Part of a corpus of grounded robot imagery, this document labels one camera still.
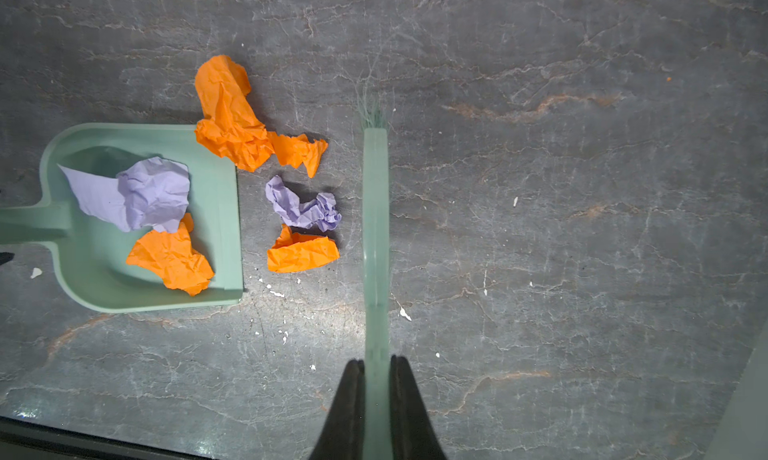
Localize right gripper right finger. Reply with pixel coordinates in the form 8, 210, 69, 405
389, 355, 447, 460

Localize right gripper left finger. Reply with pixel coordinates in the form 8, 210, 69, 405
309, 360, 365, 460

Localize mint green dustpan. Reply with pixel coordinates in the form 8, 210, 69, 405
1, 123, 244, 313

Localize mint green hand brush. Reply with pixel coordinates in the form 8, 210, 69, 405
358, 92, 393, 459

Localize orange paper scrap beside purple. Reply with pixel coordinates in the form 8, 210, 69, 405
267, 224, 340, 273

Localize orange paper scrap back centre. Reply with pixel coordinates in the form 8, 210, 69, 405
265, 176, 342, 232

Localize small orange scrap front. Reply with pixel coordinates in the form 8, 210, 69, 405
126, 213, 214, 296

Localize small orange scrap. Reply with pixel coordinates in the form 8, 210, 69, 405
267, 132, 328, 178
126, 213, 214, 296

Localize small orange scrap left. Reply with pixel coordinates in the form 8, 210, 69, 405
267, 132, 328, 178

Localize purple paper scrap back right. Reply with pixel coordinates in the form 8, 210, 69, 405
60, 157, 191, 233

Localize orange paper scrap near bin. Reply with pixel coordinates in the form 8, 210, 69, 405
195, 55, 274, 172

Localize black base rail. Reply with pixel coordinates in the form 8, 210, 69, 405
1, 417, 203, 460

